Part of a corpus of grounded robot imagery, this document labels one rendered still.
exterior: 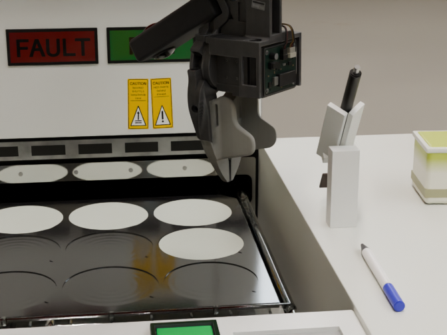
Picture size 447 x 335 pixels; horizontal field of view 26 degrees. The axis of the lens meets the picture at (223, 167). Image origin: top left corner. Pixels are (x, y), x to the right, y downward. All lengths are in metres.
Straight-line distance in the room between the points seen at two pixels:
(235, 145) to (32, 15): 0.45
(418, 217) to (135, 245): 0.33
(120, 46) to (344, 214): 0.43
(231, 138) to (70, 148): 0.44
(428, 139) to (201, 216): 0.31
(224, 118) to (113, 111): 0.41
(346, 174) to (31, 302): 0.35
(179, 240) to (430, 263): 0.34
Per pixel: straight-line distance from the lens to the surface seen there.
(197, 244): 1.15
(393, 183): 1.18
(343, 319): 0.84
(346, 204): 1.02
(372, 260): 0.92
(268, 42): 0.89
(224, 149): 0.94
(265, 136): 0.95
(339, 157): 1.00
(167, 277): 1.06
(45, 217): 1.25
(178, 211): 1.26
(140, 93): 1.31
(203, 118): 0.93
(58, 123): 1.32
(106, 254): 1.13
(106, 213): 1.26
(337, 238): 1.00
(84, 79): 1.31
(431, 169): 1.09
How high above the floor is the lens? 1.33
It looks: 18 degrees down
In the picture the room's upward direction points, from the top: straight up
